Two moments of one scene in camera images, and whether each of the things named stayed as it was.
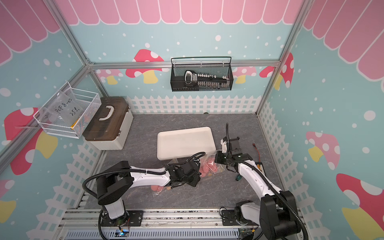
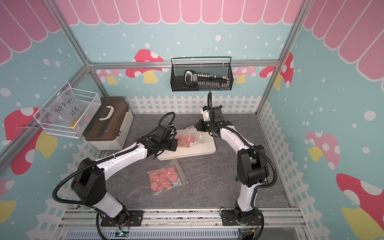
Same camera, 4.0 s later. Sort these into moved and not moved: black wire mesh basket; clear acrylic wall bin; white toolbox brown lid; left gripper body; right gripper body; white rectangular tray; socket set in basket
Moved: right gripper body; left gripper body
Not moved: socket set in basket; clear acrylic wall bin; white rectangular tray; white toolbox brown lid; black wire mesh basket
